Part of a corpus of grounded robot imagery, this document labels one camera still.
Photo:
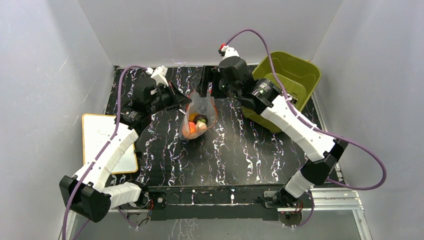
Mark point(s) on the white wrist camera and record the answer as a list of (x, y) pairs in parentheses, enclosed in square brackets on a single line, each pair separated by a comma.
[(158, 74), (226, 51)]

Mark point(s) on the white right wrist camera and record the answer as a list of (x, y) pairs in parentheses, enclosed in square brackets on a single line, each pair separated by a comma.
[(226, 51)]

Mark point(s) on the small orange fruit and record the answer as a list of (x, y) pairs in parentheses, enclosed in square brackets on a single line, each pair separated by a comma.
[(192, 116)]

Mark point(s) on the beige walnut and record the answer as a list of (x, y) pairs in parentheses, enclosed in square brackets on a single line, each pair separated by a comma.
[(201, 126)]

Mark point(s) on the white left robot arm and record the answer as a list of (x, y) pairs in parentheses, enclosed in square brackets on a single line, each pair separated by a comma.
[(85, 192)]

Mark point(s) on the dark purple plum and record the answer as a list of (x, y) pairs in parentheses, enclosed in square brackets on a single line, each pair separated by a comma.
[(201, 117)]

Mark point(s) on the orange peach fruit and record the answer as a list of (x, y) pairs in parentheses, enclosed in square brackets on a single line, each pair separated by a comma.
[(191, 127)]

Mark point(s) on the white board orange rim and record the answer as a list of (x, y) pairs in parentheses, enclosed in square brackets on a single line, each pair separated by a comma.
[(96, 130)]

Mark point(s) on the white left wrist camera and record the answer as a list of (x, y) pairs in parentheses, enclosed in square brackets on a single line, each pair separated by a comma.
[(158, 74)]

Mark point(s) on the clear zip bag red zipper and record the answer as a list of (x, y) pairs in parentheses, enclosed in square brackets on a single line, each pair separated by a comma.
[(200, 105)]

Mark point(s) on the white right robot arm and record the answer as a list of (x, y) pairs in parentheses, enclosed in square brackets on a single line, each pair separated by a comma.
[(322, 151)]

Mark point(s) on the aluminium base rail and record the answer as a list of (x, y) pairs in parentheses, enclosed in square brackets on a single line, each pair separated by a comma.
[(232, 212)]

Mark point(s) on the olive green plastic basket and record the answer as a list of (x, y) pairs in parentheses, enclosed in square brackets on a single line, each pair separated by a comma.
[(298, 76)]

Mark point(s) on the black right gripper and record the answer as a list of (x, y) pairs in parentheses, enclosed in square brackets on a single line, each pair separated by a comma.
[(209, 81)]

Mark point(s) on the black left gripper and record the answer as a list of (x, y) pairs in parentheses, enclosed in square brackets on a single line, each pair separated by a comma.
[(178, 99)]

